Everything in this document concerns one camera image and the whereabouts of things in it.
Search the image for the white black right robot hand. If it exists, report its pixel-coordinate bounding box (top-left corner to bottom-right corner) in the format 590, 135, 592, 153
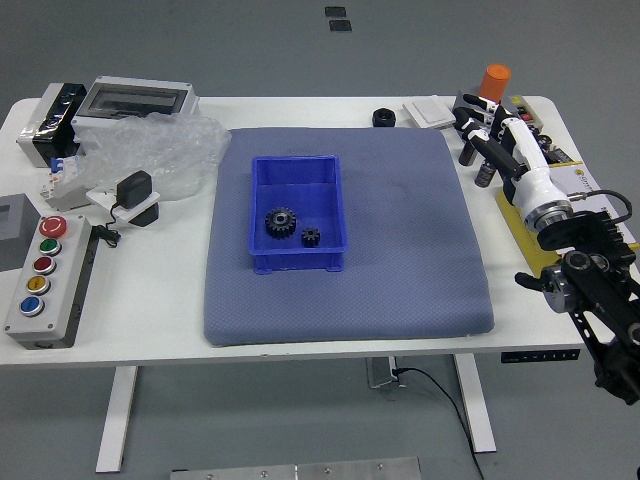
452, 93, 570, 215

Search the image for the big black gear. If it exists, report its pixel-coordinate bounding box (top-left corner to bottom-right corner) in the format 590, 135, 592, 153
263, 207, 299, 245

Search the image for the yellow white cardboard box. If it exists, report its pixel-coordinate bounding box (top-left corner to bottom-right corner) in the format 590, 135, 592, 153
495, 160, 640, 279

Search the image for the under-table power box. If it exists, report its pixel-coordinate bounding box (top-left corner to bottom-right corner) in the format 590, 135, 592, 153
365, 355, 407, 390

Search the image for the grey distribution box clear cover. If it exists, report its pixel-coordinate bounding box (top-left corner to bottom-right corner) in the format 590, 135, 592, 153
72, 75, 201, 134

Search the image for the grey push-button control box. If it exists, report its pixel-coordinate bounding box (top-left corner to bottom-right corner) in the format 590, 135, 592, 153
2, 214, 99, 350

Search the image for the plain grey box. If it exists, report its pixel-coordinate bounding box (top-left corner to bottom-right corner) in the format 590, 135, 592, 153
0, 193, 42, 274

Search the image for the grey block holder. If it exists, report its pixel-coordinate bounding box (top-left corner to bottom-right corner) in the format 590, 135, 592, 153
453, 88, 519, 136

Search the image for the orange cylinder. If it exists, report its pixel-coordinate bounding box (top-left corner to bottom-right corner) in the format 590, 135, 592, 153
478, 63, 512, 104

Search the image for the blue-grey padded mat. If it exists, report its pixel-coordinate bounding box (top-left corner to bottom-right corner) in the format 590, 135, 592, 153
202, 127, 496, 348

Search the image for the black table control panel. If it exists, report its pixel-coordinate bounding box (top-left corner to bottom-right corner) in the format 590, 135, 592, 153
500, 348, 582, 364

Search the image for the white table leg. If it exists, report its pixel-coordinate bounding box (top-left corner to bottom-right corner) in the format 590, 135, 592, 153
94, 365, 139, 474
452, 353, 498, 454

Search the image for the blue plastic bin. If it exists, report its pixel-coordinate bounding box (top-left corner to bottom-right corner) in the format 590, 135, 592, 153
248, 154, 350, 275

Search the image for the silver metal plate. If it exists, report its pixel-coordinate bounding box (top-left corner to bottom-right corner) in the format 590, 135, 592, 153
169, 455, 422, 480

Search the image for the clear plastic bag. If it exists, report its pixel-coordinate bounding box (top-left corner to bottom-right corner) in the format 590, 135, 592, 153
74, 112, 232, 202

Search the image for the black power adapter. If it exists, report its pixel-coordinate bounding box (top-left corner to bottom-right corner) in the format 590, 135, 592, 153
115, 170, 154, 210

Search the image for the white flat plate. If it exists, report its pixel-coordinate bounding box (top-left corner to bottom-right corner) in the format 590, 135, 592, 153
84, 182, 164, 224

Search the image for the white circuit breaker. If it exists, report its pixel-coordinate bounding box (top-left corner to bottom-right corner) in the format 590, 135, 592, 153
39, 154, 89, 212

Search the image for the white red-button switch box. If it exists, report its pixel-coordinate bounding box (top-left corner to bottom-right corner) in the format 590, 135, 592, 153
509, 94, 544, 136

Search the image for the white wall switch panel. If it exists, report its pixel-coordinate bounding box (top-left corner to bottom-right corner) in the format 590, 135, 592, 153
402, 98, 457, 129

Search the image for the black floor cable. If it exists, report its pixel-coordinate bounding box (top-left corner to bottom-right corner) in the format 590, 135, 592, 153
392, 367, 486, 480

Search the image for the black adapter cord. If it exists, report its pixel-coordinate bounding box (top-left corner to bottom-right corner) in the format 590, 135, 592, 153
92, 199, 124, 249

